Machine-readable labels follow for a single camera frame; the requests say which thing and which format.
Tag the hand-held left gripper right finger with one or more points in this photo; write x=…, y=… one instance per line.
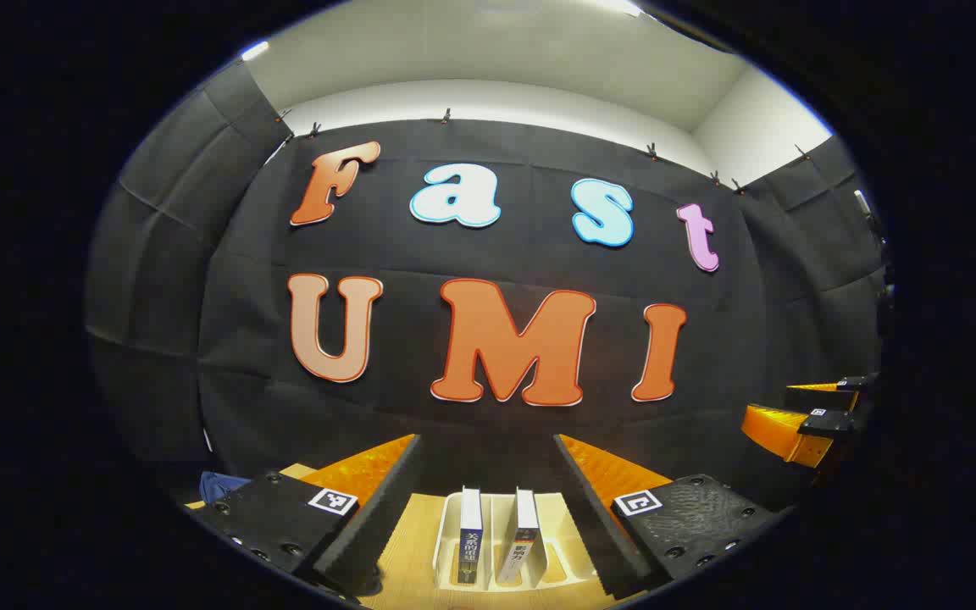
x=594, y=517

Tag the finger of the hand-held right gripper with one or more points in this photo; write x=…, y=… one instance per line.
x=780, y=428
x=856, y=383

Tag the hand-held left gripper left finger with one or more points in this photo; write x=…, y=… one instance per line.
x=374, y=517

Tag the grey white spine book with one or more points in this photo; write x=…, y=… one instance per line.
x=524, y=538

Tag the blue spine book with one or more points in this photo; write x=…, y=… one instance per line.
x=472, y=542

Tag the white bookshelf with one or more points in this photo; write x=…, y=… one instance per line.
x=492, y=508

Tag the blue schoolbag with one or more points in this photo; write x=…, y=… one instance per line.
x=221, y=487

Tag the ceiling light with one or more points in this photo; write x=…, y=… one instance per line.
x=255, y=50

